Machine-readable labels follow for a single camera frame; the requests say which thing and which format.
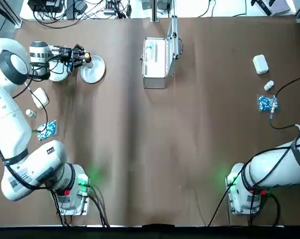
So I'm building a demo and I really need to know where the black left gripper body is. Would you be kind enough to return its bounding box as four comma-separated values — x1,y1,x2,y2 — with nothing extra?
59,46,78,73

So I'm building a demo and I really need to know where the brown iodophor bottle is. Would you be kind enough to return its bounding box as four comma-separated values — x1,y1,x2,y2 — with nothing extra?
84,51,94,70

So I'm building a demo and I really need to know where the white green hydrogen peroxide bottle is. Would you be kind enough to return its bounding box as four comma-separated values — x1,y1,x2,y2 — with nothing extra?
145,41,157,63

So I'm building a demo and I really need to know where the silver aluminium medical kit case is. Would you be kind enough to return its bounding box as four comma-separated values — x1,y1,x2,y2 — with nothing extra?
140,15,184,90

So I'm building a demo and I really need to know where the gray round plate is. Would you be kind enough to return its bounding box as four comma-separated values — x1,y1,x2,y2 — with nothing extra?
80,55,107,84

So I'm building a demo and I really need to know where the white round plate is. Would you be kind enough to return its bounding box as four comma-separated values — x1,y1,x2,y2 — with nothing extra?
49,59,70,83

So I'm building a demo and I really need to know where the small black power adapter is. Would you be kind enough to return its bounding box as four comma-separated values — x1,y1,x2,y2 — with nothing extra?
74,0,89,12

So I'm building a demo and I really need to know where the white rounded plastic box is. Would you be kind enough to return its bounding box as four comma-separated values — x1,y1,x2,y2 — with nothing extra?
31,87,50,110
252,54,269,75

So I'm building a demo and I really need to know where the grey usb hub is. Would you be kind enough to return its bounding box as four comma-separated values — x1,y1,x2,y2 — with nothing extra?
104,0,119,15

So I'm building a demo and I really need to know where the black flat electronics box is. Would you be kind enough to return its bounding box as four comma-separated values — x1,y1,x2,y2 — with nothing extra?
27,0,64,13

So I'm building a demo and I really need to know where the bag of blue white capsules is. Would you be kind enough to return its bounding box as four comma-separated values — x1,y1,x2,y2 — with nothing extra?
36,119,59,141
257,94,280,113

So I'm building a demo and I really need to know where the black desk gadget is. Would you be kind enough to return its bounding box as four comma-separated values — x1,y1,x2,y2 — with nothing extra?
251,0,274,10

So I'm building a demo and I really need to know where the purple grey box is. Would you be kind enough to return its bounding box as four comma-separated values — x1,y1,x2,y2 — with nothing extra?
269,0,291,16

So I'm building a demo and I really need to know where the black cable with metal connector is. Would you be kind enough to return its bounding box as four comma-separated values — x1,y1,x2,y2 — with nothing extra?
25,81,49,133
271,73,300,130

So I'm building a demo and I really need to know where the aluminium upright post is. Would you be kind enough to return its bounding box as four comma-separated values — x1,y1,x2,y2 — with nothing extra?
151,0,161,22

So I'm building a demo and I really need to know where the black thick base cable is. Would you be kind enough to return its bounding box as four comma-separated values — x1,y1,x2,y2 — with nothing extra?
206,159,250,228
86,184,111,228

